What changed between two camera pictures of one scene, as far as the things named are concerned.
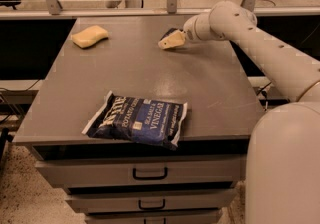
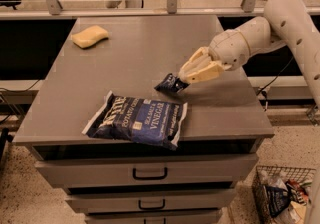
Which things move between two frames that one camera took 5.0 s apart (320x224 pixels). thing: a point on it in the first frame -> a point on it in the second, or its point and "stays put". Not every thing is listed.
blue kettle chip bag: [139, 122] stays put
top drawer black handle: [149, 177] stays put
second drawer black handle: [151, 207] stays put
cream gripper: [189, 34] -> [230, 49]
